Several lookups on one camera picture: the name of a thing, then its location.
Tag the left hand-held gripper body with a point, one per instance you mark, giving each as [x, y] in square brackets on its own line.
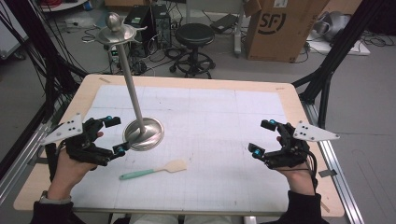
[67, 129]

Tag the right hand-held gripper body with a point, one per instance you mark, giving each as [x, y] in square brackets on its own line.
[291, 152]

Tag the silver metal utensil stand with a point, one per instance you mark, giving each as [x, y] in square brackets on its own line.
[131, 81]

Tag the person's right hand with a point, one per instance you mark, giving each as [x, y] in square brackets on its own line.
[299, 180]

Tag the person's left hand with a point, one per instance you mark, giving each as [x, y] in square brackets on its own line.
[67, 174]

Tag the white gridded mat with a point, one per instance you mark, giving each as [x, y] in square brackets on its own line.
[202, 124]

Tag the small box with green display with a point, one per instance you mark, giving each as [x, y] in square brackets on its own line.
[114, 55]

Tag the grey wristwatch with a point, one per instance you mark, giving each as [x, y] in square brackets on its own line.
[57, 199]

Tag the brown cardboard box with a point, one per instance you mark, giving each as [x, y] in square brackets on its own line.
[280, 31]

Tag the black computer tower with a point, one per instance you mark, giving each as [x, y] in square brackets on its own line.
[162, 25]
[138, 21]

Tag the white flat board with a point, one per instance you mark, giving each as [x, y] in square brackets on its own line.
[348, 48]

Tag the black flat device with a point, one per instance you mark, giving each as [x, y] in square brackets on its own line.
[224, 23]

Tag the black round stool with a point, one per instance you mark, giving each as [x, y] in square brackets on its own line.
[194, 35]

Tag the grey rounded device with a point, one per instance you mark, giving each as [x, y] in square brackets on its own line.
[333, 26]

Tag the aluminium rail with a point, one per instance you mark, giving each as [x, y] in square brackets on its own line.
[21, 168]
[339, 174]

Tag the black metal frame stand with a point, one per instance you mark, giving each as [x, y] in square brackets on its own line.
[46, 62]
[336, 56]

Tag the white metal post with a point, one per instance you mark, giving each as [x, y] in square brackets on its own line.
[239, 31]

